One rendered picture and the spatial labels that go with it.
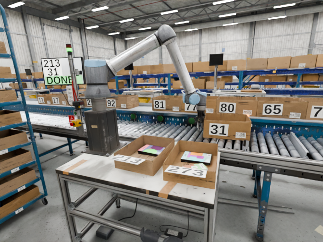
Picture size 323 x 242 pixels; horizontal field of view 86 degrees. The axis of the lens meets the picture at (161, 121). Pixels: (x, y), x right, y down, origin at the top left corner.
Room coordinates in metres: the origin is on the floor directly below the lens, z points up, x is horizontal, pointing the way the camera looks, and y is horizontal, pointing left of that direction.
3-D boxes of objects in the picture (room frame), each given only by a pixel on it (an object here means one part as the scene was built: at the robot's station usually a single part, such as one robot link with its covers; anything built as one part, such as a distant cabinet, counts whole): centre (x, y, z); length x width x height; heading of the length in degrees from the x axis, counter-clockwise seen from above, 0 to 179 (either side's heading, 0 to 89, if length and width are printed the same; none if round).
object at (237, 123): (1.59, -0.61, 0.83); 0.39 x 0.29 x 0.17; 72
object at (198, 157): (1.08, -0.23, 0.78); 0.19 x 0.14 x 0.02; 69
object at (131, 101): (2.56, 0.57, 0.97); 0.39 x 0.29 x 0.17; 65
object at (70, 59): (1.92, 0.92, 1.11); 0.12 x 0.05 x 0.88; 65
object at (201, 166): (0.92, -0.19, 0.77); 0.13 x 0.07 x 0.04; 100
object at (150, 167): (1.13, 0.11, 0.80); 0.38 x 0.28 x 0.10; 156
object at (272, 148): (1.36, -0.92, 0.72); 0.52 x 0.05 x 0.05; 155
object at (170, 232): (1.17, -0.07, 0.02); 0.15 x 0.06 x 0.03; 69
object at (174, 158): (0.99, -0.19, 0.80); 0.38 x 0.28 x 0.10; 160
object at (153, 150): (1.22, 0.07, 0.78); 0.19 x 0.14 x 0.02; 62
